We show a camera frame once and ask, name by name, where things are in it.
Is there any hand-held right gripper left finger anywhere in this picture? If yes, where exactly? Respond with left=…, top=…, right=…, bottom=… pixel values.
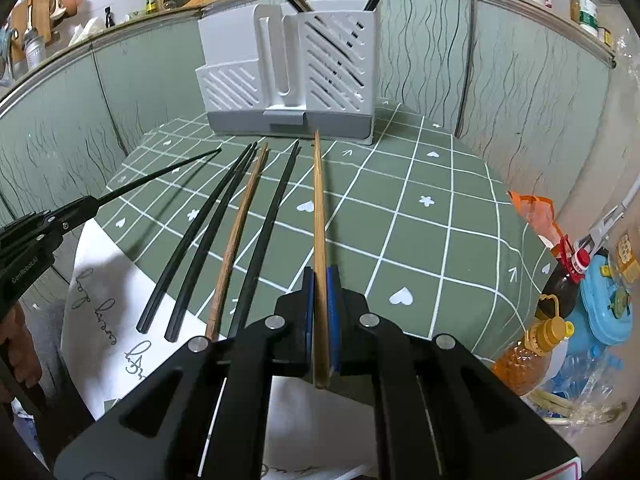
left=54, top=267, right=315, bottom=480

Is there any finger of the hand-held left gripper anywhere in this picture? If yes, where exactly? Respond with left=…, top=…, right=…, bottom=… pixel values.
left=0, top=196, right=101, bottom=241
left=31, top=206, right=100, bottom=250

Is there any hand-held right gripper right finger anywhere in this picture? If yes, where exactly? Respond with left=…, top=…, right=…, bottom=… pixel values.
left=327, top=266, right=578, bottom=480

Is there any white slotted utensil holder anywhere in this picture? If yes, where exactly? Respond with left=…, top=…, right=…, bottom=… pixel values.
left=195, top=2, right=381, bottom=146

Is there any person's left hand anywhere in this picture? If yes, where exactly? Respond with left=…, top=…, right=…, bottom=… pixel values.
left=0, top=302, right=45, bottom=403

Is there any green checked tablecloth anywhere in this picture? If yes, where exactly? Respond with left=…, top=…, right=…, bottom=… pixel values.
left=62, top=100, right=561, bottom=480

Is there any white metal canister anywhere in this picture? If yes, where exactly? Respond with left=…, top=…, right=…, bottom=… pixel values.
left=22, top=30, right=45, bottom=69

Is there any white plastic bag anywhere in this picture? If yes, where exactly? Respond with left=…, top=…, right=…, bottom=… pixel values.
left=67, top=16, right=106, bottom=46

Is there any hanging wooden cutting board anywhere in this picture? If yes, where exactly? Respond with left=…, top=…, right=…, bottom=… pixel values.
left=12, top=0, right=53, bottom=56

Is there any yellow cooking oil bottle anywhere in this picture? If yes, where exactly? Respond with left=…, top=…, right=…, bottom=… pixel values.
left=492, top=295, right=575, bottom=397

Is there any orange bag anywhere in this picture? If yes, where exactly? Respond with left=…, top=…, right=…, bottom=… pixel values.
left=507, top=190, right=567, bottom=247

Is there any dark bottle with red cap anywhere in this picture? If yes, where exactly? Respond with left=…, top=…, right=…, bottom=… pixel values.
left=542, top=249, right=593, bottom=321

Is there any clear plastic water bottle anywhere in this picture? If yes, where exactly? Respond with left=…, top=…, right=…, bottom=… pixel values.
left=540, top=352, right=618, bottom=401

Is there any blue plastic box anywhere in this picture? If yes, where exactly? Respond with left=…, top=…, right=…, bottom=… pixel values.
left=570, top=255, right=637, bottom=347

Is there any metal clamp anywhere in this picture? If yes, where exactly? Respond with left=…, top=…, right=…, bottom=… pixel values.
left=572, top=205, right=626, bottom=253

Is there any clear jar with yellow lid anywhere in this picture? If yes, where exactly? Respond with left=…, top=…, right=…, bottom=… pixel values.
left=611, top=225, right=640, bottom=283

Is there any white pipe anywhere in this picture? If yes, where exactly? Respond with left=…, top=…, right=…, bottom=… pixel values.
left=614, top=175, right=640, bottom=213

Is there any green label bottle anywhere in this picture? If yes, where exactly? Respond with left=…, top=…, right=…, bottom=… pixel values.
left=575, top=0, right=601, bottom=36

